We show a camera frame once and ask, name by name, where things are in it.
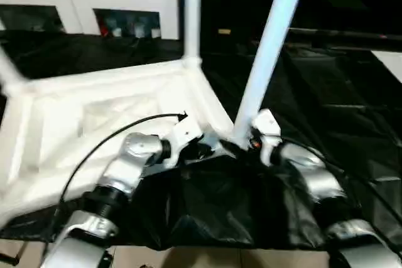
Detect white plastic table top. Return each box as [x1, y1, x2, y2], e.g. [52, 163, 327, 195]
[0, 58, 244, 226]

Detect black plastic mat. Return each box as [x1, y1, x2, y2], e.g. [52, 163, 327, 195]
[0, 26, 402, 250]

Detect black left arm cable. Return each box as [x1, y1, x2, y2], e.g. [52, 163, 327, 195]
[41, 112, 188, 262]

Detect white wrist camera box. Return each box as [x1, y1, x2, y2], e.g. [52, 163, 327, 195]
[250, 109, 283, 166]
[163, 116, 205, 168]

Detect white plastic table leg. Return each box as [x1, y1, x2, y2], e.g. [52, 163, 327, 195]
[232, 0, 311, 143]
[182, 0, 204, 68]
[0, 48, 27, 97]

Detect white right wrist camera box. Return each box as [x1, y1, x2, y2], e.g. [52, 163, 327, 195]
[250, 109, 283, 166]

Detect white flat board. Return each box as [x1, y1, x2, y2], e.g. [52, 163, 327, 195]
[374, 50, 402, 84]

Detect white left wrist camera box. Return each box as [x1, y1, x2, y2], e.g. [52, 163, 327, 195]
[163, 116, 205, 168]

